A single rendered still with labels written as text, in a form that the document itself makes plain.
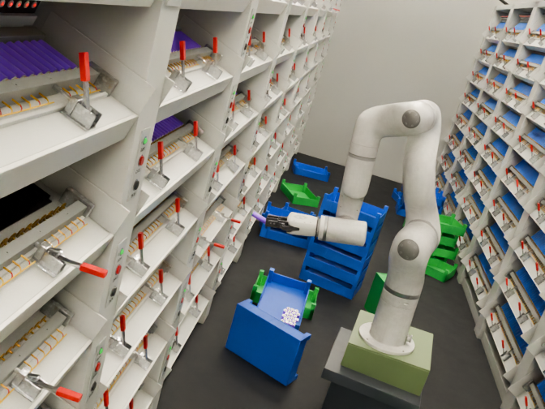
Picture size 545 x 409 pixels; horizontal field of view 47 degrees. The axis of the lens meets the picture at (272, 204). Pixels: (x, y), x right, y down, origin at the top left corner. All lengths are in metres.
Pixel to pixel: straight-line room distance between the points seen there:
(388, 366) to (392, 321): 0.14
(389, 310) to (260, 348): 0.61
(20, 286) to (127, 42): 0.38
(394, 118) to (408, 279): 0.51
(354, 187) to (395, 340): 0.52
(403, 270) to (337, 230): 0.25
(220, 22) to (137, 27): 0.70
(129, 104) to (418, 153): 1.18
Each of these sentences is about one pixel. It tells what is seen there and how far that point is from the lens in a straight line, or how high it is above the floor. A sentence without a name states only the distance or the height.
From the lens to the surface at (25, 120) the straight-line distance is 0.77.
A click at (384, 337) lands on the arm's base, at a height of 0.40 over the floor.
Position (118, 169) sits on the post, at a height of 1.02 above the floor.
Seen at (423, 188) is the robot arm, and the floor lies 0.91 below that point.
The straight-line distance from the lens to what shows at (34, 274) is 0.88.
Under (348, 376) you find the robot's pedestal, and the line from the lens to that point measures 2.11.
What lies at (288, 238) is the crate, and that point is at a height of 0.04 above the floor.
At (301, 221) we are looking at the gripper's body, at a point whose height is 0.67.
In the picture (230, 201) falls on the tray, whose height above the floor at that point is 0.55.
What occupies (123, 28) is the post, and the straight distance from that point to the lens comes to 0.99.
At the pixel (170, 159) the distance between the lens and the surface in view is 1.46.
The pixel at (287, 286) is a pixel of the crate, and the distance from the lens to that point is 2.99.
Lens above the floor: 1.34
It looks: 18 degrees down
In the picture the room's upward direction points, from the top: 16 degrees clockwise
